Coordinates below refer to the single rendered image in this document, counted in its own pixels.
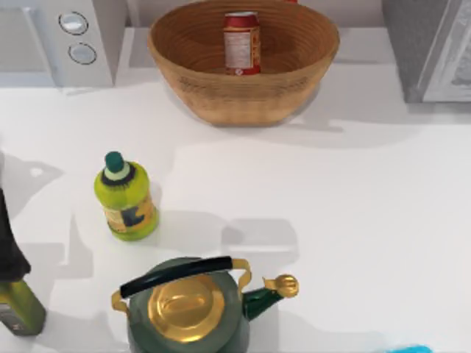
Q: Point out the green bottle with dark cap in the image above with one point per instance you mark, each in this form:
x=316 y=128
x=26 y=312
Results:
x=127 y=206

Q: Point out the red and white can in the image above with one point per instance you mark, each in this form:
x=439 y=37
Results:
x=242 y=44

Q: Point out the olive green square bottle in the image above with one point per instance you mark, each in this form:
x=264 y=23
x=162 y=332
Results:
x=22 y=309

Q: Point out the pale microwave oven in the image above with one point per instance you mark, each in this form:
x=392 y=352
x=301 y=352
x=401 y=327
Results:
x=33 y=44

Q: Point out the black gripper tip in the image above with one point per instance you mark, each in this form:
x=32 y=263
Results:
x=11 y=250

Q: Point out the woven brown basket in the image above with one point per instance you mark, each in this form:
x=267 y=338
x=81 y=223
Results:
x=243 y=95

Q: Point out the round grey microwave knob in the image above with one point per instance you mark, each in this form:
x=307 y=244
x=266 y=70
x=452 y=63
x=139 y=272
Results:
x=82 y=52
x=73 y=23

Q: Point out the green and gold kettle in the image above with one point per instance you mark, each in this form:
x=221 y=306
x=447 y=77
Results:
x=187 y=316

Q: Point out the light blue flat object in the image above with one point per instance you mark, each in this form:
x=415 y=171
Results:
x=406 y=349

